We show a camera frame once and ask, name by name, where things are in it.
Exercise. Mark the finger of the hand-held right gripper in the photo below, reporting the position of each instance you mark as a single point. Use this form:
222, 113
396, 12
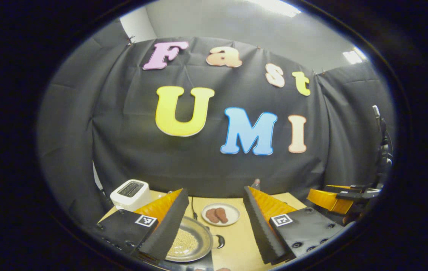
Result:
360, 194
328, 201

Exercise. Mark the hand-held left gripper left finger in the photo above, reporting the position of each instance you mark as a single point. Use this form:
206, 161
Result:
167, 229

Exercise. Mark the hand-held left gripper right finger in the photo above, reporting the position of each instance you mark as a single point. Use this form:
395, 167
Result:
261, 229

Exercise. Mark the black induction cooktop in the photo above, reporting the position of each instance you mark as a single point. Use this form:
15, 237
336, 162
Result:
201, 265

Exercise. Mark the pile of soybeans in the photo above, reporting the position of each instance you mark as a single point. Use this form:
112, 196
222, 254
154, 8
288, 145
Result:
185, 241

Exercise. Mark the round white plate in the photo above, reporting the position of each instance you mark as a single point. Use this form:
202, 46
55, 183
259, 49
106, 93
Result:
233, 212

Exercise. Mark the brown meat patty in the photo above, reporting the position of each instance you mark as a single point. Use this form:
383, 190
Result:
211, 215
222, 214

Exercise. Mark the clear plastic bottle red label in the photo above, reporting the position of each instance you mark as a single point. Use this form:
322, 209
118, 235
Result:
255, 184

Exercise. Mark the white toaster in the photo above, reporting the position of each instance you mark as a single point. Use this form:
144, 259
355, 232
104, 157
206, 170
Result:
129, 194

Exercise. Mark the ceiling light panel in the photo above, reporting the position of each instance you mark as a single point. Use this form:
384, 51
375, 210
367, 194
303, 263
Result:
353, 57

